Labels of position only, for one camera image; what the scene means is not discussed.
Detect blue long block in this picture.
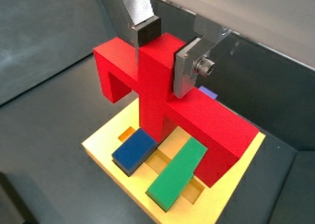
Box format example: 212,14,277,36
112,128,157,176

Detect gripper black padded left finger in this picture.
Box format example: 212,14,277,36
121,0,161,48

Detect yellow puzzle base board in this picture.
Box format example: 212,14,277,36
80,97,267,224

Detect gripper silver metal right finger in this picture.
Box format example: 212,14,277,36
172,16,231,99

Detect red cross-shaped block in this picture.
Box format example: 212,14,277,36
93,33,259,186

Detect green long block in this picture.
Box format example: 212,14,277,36
147,137,207,212

